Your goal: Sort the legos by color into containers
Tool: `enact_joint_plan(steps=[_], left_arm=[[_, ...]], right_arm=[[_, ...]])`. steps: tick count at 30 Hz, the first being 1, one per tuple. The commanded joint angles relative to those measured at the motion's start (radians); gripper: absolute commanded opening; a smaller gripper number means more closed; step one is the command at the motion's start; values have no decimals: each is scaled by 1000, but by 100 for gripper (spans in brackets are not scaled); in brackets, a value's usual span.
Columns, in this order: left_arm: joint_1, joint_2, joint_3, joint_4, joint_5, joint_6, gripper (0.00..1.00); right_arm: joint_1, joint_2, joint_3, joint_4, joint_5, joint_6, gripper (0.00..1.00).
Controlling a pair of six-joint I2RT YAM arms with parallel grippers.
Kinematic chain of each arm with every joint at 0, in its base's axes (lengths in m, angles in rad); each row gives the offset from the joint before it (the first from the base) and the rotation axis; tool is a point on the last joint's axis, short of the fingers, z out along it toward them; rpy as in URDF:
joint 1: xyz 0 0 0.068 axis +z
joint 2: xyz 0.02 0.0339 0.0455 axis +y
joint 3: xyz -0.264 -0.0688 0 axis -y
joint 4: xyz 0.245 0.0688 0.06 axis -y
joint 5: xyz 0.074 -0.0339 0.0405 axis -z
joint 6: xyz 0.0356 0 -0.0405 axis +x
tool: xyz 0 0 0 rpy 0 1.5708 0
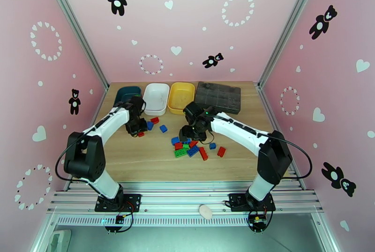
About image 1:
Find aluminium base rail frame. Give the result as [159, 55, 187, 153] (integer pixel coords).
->
[46, 180, 324, 215]

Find white plastic bin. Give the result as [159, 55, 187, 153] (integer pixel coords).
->
[142, 83, 171, 116]

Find aluminium corner post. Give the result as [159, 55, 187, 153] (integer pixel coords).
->
[40, 0, 110, 91]
[257, 0, 326, 89]

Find small circuit board yellow connector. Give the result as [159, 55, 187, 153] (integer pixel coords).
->
[249, 214, 268, 230]

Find dark teal plastic bin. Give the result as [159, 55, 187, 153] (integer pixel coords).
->
[115, 85, 143, 105]

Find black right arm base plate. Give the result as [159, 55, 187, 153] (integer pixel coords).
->
[228, 193, 277, 213]

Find slotted grey cable duct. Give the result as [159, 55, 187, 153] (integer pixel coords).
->
[55, 214, 317, 228]

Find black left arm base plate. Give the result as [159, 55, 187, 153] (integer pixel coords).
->
[94, 193, 142, 213]

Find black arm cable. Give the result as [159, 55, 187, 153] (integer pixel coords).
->
[274, 135, 313, 178]
[55, 131, 98, 185]

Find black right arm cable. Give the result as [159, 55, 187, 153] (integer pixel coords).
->
[274, 135, 313, 178]

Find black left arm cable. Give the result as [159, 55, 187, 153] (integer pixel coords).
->
[55, 131, 98, 185]

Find black compartment organizer box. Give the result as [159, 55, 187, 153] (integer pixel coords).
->
[195, 81, 242, 114]

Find yellow plastic bin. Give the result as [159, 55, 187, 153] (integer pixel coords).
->
[167, 82, 196, 115]

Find beige oval object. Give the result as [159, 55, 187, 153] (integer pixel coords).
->
[199, 205, 213, 220]

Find white plastic object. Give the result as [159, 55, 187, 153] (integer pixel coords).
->
[48, 229, 72, 252]

